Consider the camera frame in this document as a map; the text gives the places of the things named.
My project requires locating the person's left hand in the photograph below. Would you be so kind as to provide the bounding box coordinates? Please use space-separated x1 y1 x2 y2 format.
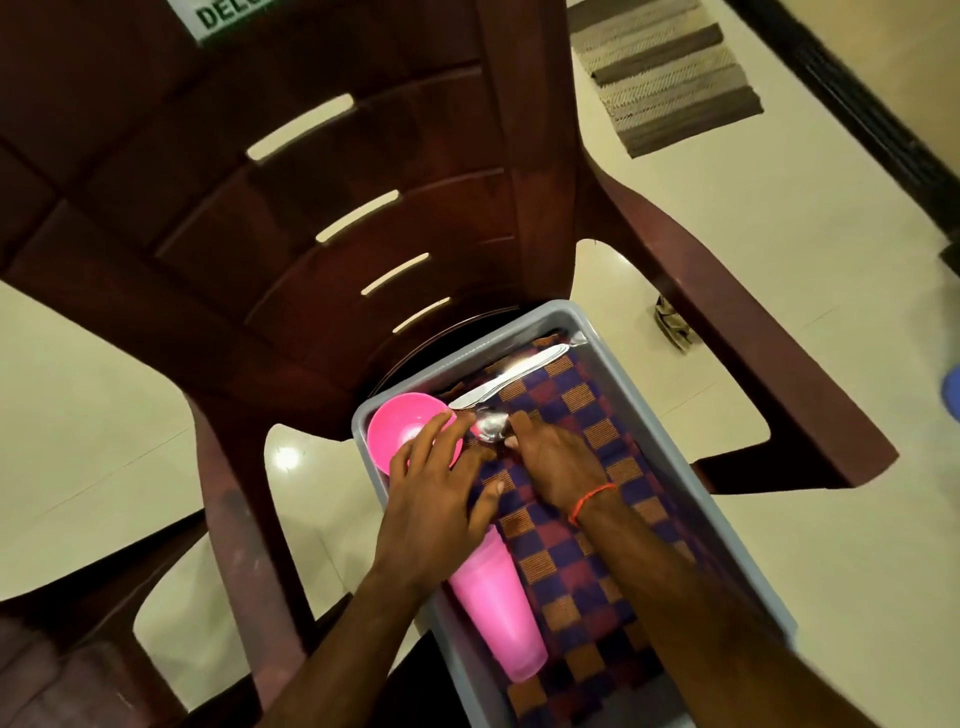
370 412 509 602

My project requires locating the grey plastic tray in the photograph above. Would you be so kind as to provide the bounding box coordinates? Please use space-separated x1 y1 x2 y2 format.
351 300 797 728

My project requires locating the person's right hand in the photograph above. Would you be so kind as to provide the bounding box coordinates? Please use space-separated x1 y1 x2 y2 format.
502 409 620 519

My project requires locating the checkered purple orange cloth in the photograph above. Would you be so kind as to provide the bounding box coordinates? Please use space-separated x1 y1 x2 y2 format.
450 337 752 728

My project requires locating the person's right forearm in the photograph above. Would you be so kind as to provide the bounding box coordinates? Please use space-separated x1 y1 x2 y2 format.
573 487 879 728

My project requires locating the person's left forearm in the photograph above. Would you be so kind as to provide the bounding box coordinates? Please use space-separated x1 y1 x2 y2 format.
255 570 452 728

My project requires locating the crumpled brown paper bag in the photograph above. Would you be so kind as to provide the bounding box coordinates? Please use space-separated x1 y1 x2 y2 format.
652 295 704 354

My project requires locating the striped brown rug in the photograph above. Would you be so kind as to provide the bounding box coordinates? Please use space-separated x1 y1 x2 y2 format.
570 0 764 159

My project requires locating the red wrist thread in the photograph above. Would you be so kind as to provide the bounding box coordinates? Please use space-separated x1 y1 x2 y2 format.
565 481 623 527

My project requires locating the steel cutlery piece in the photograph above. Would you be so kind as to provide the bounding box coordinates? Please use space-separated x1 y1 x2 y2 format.
447 342 579 411

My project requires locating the steel spoon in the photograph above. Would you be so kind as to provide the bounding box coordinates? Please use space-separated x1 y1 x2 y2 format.
472 408 516 449

